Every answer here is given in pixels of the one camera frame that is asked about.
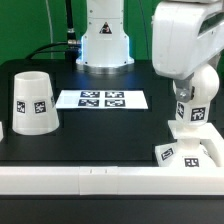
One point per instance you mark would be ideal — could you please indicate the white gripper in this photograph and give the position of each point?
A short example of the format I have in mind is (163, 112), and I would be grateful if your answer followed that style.
(185, 36)

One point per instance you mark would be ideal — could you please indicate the white lamp bulb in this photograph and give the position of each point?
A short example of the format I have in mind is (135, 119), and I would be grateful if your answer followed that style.
(205, 83)

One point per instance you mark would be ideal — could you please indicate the white lamp base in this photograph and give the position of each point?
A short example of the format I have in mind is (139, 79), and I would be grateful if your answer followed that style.
(187, 150)

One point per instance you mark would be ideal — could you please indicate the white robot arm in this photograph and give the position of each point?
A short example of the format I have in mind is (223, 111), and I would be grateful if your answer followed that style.
(105, 45)

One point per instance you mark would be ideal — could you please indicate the white lamp shade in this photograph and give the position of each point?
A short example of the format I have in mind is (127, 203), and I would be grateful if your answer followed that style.
(34, 110)

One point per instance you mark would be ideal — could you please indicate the white right fence bar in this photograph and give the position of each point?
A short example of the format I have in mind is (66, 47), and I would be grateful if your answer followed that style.
(214, 143)

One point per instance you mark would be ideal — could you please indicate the white fence bar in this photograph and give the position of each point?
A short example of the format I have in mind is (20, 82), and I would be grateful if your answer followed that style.
(111, 181)
(1, 132)
(214, 143)

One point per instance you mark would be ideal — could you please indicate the white marker sheet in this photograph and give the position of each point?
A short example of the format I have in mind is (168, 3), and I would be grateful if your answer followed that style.
(101, 99)

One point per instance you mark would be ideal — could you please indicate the white front fence bar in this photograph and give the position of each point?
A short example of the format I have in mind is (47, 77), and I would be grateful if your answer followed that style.
(111, 181)

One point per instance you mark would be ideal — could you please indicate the white left fence bar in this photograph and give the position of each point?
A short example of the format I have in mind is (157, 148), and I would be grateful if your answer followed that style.
(1, 132)

